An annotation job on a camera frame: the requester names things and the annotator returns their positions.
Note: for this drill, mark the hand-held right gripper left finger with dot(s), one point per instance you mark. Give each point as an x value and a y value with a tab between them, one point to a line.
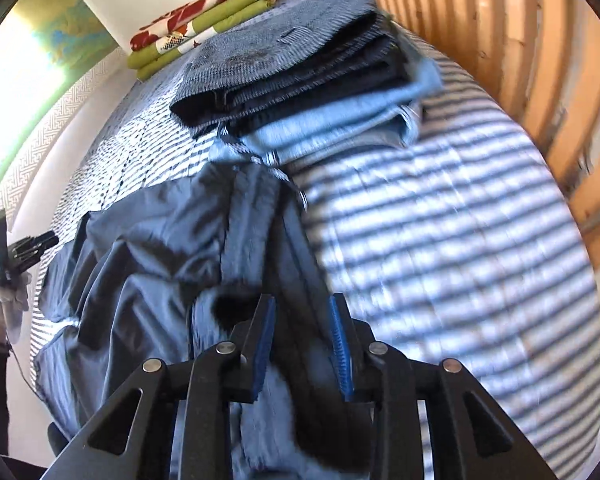
261	350

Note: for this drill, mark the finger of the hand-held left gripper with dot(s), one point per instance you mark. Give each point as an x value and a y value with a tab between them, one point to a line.
40	245

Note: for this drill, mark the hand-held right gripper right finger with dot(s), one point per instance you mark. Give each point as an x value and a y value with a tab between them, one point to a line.
341	350

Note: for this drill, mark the dark denim folded pants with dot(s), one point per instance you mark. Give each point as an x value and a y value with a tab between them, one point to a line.
320	77

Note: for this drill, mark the grey checked folded pants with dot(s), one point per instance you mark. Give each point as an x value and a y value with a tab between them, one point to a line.
260	45

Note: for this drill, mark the person's left hand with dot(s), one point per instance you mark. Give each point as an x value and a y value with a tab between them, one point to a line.
2	307

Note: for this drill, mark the blue white striped bedcover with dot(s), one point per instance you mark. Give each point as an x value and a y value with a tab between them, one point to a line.
455	260

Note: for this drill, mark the dark chair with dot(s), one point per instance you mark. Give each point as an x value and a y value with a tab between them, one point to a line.
59	439

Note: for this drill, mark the faded denim folded jeans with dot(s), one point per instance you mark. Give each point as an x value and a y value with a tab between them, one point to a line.
375	136

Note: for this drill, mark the folded green floral blanket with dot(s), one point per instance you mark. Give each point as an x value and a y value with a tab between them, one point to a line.
180	55

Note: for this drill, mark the wall map poster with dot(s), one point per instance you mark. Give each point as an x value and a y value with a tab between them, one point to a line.
55	35

